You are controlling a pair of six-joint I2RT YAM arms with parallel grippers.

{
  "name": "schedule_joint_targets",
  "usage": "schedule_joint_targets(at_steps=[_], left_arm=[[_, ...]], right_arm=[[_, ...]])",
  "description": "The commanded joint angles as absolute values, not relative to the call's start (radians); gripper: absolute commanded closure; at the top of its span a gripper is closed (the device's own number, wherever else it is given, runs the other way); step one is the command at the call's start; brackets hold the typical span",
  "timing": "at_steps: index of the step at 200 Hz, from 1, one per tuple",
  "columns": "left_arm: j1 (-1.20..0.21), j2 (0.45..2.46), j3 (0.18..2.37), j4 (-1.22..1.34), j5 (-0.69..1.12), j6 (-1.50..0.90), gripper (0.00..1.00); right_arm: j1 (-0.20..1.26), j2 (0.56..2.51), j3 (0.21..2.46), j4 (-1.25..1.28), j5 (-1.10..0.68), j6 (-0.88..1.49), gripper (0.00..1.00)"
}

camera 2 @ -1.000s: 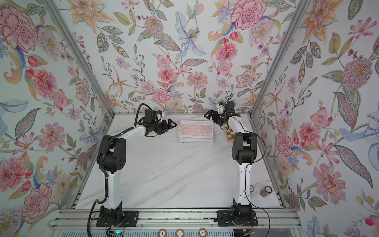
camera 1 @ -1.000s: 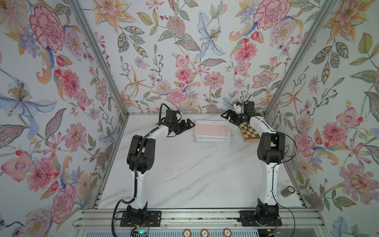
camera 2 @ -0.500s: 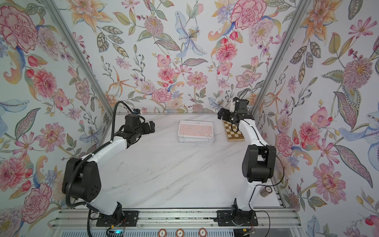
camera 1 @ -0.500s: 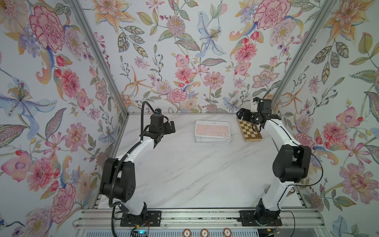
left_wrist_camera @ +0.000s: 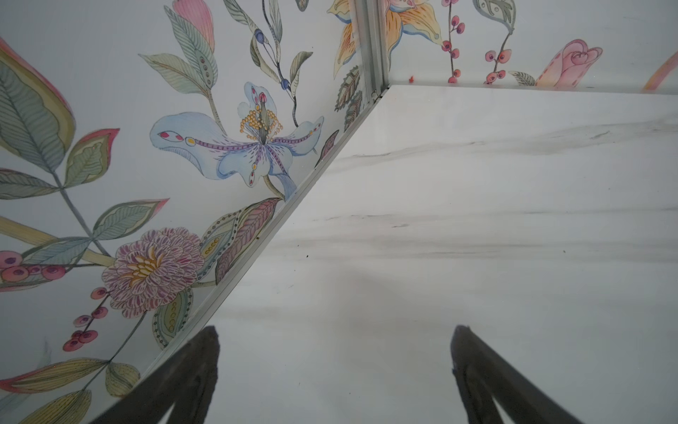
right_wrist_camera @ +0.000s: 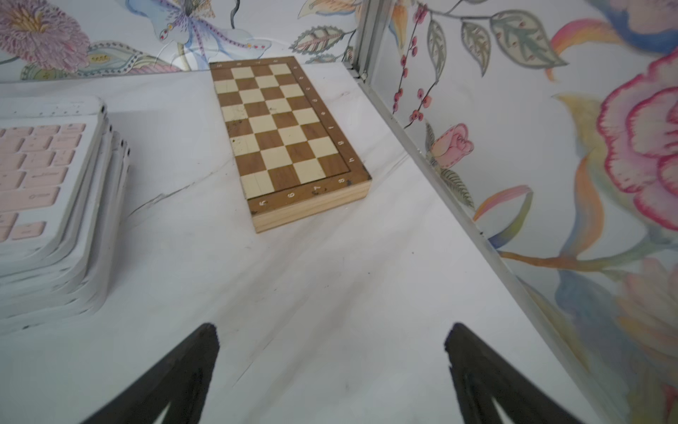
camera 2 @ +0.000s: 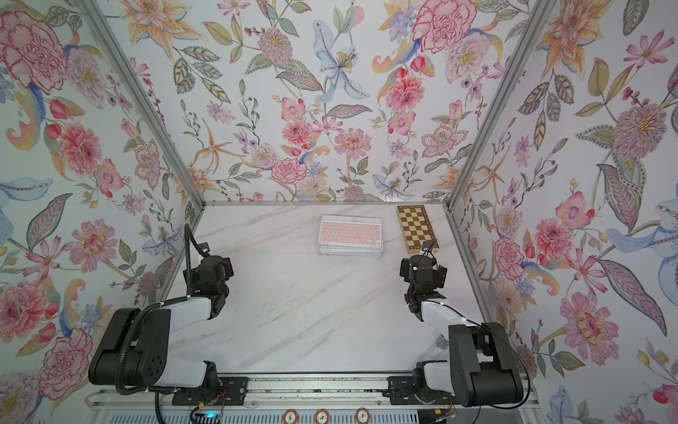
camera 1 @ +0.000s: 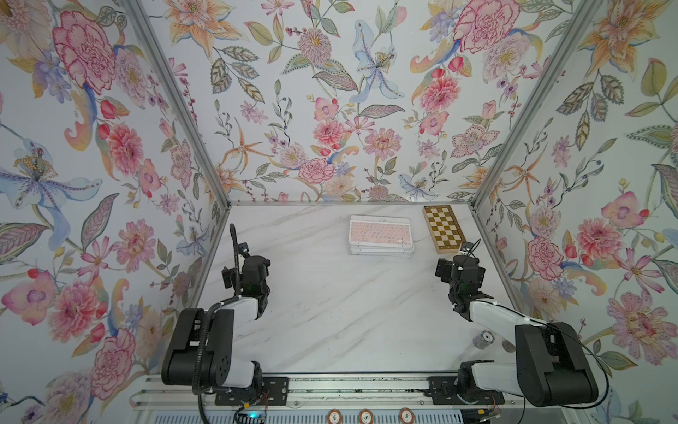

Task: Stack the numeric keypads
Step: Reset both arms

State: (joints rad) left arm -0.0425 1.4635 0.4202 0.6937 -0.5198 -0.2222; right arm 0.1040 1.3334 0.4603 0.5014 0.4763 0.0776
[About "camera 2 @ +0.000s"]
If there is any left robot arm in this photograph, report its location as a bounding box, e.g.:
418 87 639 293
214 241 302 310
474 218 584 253
88 255 234 401

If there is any yellow keyboard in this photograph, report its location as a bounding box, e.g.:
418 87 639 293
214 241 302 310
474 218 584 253
319 246 384 254

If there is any aluminium frame post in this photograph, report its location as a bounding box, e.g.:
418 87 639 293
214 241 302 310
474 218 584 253
73 0 207 212
443 1 554 214

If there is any wooden chessboard box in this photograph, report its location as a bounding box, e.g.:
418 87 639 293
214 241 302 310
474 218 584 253
397 205 439 254

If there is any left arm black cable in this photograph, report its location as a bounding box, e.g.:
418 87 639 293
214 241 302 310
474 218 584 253
182 223 210 277

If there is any pink keyboard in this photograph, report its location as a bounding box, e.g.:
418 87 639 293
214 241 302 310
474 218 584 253
318 215 383 249

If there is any aluminium frame post left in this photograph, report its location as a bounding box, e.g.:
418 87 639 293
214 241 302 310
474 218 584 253
73 0 207 212

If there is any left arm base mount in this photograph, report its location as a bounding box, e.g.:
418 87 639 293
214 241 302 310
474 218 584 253
171 369 249 406

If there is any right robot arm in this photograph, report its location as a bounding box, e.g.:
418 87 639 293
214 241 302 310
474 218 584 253
399 253 531 410

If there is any aluminium front rail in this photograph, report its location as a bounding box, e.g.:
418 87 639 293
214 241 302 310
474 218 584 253
84 373 541 412

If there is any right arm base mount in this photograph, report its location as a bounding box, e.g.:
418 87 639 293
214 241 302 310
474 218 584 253
384 369 452 408

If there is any aluminium frame post right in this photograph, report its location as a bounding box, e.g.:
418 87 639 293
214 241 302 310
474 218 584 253
443 1 554 214

